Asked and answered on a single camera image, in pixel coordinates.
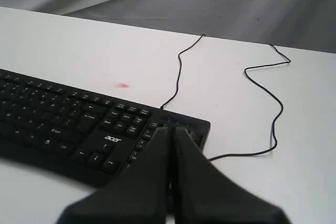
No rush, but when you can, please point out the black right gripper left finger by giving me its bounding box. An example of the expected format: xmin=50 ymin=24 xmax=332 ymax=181
xmin=58 ymin=127 xmax=168 ymax=223

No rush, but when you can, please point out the black keyboard cable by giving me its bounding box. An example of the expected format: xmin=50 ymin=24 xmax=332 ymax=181
xmin=160 ymin=34 xmax=206 ymax=109

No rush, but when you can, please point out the grey backdrop cloth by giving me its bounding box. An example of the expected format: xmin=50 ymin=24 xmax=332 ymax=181
xmin=1 ymin=0 xmax=335 ymax=52

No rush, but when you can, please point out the black acer keyboard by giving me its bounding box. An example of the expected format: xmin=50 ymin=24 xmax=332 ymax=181
xmin=1 ymin=69 xmax=211 ymax=188

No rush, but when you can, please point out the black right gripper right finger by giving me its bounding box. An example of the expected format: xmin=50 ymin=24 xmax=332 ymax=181
xmin=173 ymin=127 xmax=289 ymax=223

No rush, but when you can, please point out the thin black cable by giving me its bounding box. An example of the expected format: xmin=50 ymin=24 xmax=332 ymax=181
xmin=208 ymin=44 xmax=291 ymax=161

